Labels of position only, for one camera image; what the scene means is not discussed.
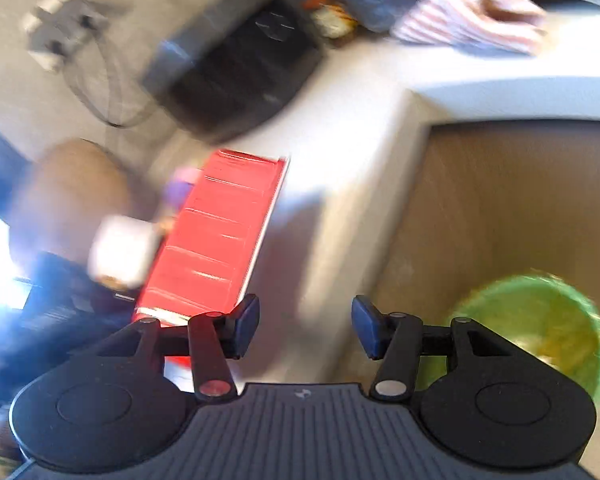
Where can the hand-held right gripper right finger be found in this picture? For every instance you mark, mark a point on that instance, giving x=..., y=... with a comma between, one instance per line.
x=367, y=327

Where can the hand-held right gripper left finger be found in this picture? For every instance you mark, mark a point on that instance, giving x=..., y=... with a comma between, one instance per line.
x=247, y=325

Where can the red plastic container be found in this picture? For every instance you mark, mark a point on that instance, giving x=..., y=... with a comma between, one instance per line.
x=210, y=240

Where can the green trash bin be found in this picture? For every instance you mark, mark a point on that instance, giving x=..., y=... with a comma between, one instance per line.
x=530, y=320

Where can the white paper bowl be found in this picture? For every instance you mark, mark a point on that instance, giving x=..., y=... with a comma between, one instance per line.
x=122, y=250

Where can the purple vegetable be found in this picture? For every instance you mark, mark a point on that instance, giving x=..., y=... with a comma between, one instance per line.
x=180, y=187

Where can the small dark rice cooker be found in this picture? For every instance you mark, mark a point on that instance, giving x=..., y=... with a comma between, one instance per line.
x=55, y=305

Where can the round wooden cutting board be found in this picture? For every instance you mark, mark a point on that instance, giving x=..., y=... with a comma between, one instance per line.
x=65, y=195

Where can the large black rice cooker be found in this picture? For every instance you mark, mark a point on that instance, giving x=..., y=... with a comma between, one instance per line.
x=230, y=75

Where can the sauce jar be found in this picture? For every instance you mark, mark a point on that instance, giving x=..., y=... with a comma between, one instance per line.
x=332, y=17

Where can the pink striped cloth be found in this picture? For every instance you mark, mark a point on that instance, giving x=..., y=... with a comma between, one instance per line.
x=470, y=20

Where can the white wall socket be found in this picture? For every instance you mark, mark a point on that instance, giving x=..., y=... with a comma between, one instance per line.
x=60, y=25

